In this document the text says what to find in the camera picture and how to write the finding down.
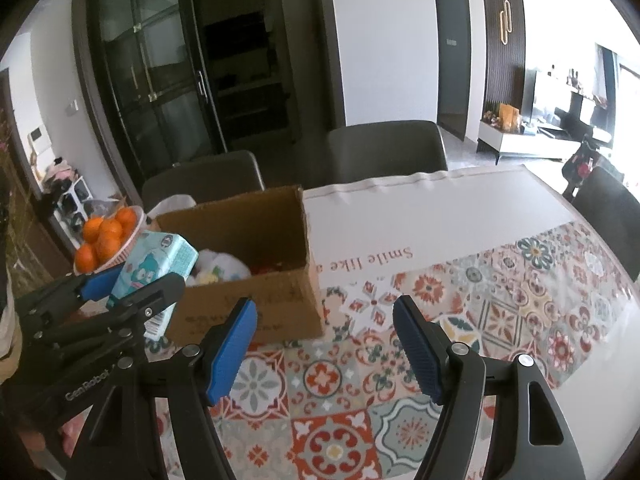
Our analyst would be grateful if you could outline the white sideboard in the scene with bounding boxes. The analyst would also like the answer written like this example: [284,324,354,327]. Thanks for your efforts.
[477,117,592,166]

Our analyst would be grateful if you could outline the white plush bunny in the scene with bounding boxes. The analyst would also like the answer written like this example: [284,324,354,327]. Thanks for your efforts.
[192,249,252,286]

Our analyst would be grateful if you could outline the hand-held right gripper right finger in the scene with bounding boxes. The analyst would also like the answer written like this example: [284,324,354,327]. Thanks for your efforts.
[391,294,588,480]

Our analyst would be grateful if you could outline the blue printed tissue pack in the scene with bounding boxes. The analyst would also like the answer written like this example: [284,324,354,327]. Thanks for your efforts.
[106,230,200,341]

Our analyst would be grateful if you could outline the patterned tablecloth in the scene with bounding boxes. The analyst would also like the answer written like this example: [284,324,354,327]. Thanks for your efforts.
[145,164,640,480]

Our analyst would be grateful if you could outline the grey dining chair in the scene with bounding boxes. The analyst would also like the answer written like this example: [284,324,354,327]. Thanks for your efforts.
[142,150,266,211]
[570,165,640,282]
[327,120,449,184]

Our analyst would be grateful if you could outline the black framed glass door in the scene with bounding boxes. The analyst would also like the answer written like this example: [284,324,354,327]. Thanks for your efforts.
[72,0,232,202]

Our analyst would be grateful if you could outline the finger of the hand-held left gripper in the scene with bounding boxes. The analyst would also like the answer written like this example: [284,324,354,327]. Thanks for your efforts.
[12,262,125,332]
[25,272,187,357]

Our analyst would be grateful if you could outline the white shoe rack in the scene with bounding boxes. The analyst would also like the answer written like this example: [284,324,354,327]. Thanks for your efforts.
[42,160,126,242]

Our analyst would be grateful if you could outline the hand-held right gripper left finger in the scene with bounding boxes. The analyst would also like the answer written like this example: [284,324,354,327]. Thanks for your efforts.
[75,296,259,480]

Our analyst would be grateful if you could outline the black ride-on scooter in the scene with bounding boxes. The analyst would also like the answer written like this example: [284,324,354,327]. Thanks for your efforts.
[561,130,607,196]

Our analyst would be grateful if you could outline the white plastic basket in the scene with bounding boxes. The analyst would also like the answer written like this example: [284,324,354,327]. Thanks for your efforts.
[74,205,151,277]

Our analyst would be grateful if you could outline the pile of oranges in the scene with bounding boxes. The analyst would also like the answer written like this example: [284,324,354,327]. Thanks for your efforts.
[75,207,138,273]

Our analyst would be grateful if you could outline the dark door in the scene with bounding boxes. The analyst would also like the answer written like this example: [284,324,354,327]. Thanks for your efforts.
[434,0,473,143]

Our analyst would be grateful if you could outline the cardboard box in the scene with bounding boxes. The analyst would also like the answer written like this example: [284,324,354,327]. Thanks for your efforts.
[150,185,326,348]

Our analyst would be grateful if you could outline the orange paper bag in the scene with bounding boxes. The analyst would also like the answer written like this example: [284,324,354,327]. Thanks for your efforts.
[497,102,522,134]

